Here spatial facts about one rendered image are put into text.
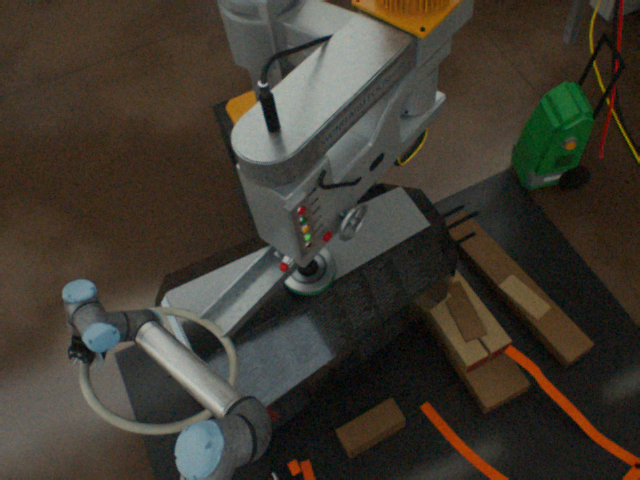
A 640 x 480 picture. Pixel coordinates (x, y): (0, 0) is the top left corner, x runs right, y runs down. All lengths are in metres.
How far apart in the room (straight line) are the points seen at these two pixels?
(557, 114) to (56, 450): 2.98
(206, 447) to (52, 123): 3.52
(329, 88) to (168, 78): 2.80
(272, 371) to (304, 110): 1.12
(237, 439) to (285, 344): 1.11
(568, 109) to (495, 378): 1.37
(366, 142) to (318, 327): 0.80
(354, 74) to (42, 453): 2.44
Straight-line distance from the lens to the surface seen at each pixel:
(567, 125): 3.46
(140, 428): 1.99
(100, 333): 1.85
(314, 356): 2.59
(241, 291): 2.28
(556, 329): 3.30
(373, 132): 2.17
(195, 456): 1.47
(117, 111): 4.56
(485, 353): 3.06
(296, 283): 2.49
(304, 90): 1.94
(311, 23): 2.49
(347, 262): 2.57
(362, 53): 2.02
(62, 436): 3.53
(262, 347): 2.53
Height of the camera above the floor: 3.04
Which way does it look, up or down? 59 degrees down
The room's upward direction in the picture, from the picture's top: 11 degrees counter-clockwise
